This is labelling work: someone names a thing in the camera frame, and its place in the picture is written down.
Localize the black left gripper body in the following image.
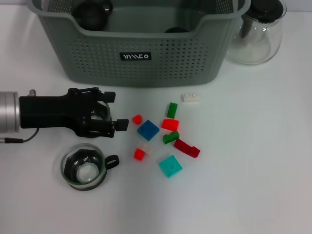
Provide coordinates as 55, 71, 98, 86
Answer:
19, 87, 98, 137

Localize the glass teacup with black sleeve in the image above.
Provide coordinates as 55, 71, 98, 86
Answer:
84, 100, 113, 140
60, 143, 120, 193

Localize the small red square brick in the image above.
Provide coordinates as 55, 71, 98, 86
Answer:
133, 148, 146, 161

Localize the grey-green perforated storage bin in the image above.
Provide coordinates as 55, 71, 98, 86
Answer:
26, 0, 251, 88

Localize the white flat plate brick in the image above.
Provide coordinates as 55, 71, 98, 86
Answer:
136, 140, 155, 156

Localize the blue square plate brick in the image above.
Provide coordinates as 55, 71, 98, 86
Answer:
136, 119, 160, 142

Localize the long green brick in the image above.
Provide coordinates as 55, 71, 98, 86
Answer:
166, 102, 178, 119

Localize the red curved slope brick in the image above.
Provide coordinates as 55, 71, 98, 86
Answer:
160, 118, 180, 132

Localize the short green studded brick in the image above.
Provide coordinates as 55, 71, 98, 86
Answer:
162, 131, 180, 145

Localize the turquoise square plate brick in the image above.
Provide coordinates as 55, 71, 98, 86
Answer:
158, 155, 183, 179

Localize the white two-stud brick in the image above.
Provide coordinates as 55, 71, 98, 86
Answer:
180, 93, 200, 104

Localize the black round teapot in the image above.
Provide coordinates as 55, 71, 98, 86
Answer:
72, 0, 113, 31

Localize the dark red long brick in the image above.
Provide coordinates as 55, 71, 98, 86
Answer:
173, 138, 201, 159

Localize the black domed object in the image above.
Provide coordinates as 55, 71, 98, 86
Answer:
164, 26, 189, 34

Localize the glass carafe with black lid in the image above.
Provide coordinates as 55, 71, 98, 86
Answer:
225, 0, 287, 65

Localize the black cable with silver connector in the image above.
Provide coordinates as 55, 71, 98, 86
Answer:
0, 129, 39, 145

